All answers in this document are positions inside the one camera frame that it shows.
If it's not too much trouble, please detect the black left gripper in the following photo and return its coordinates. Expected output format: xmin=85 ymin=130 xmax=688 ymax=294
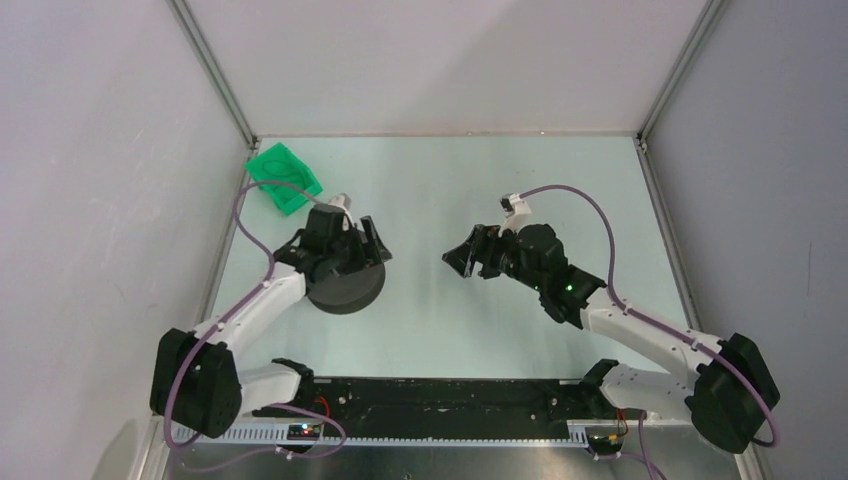
xmin=325 ymin=216 xmax=390 ymax=278

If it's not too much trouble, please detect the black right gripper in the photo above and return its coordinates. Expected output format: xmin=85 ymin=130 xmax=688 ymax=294
xmin=442 ymin=223 xmax=545 ymax=293

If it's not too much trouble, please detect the dark grey cable spool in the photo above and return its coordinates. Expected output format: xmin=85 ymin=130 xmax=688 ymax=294
xmin=306 ymin=265 xmax=386 ymax=315

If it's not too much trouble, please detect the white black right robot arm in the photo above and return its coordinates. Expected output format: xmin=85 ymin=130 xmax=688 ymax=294
xmin=442 ymin=224 xmax=780 ymax=454

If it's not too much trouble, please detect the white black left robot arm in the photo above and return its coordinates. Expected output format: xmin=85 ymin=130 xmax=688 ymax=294
xmin=149 ymin=203 xmax=392 ymax=438

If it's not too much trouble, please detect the green plastic bin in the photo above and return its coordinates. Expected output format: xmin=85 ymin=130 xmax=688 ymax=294
xmin=245 ymin=143 xmax=323 ymax=215

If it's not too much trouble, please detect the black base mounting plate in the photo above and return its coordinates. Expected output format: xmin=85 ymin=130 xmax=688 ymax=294
xmin=293 ymin=377 xmax=620 ymax=439

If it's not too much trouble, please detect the left controller circuit board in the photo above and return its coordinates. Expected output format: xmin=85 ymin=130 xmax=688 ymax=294
xmin=286 ymin=423 xmax=322 ymax=442

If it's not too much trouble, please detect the controller circuit board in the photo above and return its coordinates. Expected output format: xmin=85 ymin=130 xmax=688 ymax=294
xmin=587 ymin=434 xmax=626 ymax=460
xmin=286 ymin=423 xmax=322 ymax=442

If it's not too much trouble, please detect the right controller circuit board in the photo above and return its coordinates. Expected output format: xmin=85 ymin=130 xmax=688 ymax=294
xmin=587 ymin=434 xmax=626 ymax=460

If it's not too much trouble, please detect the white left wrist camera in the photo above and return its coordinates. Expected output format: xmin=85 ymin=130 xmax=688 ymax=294
xmin=326 ymin=193 xmax=355 ymax=231

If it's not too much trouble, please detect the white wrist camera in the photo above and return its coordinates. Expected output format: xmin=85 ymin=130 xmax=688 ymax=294
xmin=498 ymin=193 xmax=532 ymax=236
xmin=326 ymin=193 xmax=355 ymax=231

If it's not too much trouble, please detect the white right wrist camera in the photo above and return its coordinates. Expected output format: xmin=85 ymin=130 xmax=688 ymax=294
xmin=498 ymin=193 xmax=532 ymax=236

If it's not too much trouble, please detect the slotted white cable duct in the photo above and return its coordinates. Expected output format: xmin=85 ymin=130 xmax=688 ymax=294
xmin=195 ymin=423 xmax=589 ymax=448

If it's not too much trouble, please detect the aluminium frame rail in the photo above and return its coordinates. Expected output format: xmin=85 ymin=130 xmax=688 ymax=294
xmin=165 ymin=0 xmax=258 ymax=150

